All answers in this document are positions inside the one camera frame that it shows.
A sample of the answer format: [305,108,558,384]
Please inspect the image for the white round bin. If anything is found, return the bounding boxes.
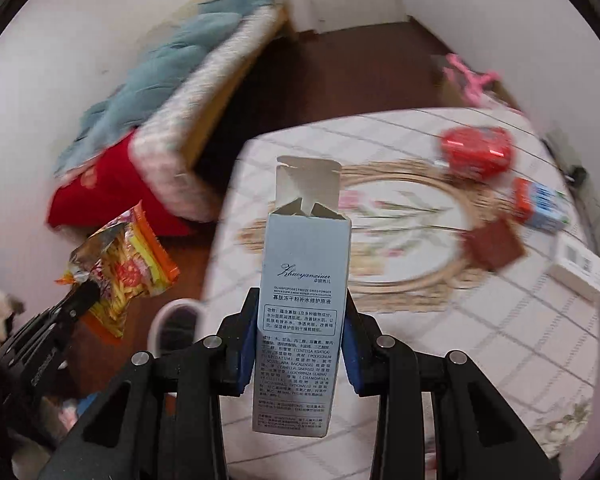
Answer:
[147,299,207,361]

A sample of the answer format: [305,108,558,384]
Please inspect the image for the crumpled red packet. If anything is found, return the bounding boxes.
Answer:
[437,126,515,182]

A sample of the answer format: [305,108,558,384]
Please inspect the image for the bed mattress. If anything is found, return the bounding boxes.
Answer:
[130,5,292,223]

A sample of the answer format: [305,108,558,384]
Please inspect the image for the orange and blue box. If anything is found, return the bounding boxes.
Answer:
[510,177,572,235]

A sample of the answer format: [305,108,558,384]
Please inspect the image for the orange yellow snack packet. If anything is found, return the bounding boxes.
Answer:
[55,200,176,339]

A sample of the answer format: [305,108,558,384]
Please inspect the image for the teal blanket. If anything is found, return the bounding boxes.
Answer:
[54,0,277,178]

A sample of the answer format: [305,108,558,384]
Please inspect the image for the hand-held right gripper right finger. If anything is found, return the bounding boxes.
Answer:
[342,292,564,480]

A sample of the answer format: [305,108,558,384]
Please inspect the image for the pink plastic hangers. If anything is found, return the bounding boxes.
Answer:
[442,52,506,108]

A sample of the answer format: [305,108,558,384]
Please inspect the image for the red pillow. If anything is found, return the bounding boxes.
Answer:
[46,130,197,239]

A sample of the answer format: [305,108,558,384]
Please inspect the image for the pale blue carton box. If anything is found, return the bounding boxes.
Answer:
[251,155,354,436]

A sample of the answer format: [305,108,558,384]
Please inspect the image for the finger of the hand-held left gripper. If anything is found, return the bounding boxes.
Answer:
[27,280,102,333]

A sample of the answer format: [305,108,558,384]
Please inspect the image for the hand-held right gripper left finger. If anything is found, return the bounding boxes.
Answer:
[37,287,261,480]

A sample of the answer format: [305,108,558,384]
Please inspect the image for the floral checked tablecloth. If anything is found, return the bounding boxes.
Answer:
[196,105,600,480]

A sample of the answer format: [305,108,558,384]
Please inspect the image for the white flat box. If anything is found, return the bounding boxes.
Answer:
[549,235,600,302]

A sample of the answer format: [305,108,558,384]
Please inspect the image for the dark red flat packet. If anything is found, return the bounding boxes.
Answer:
[464,217,527,271]

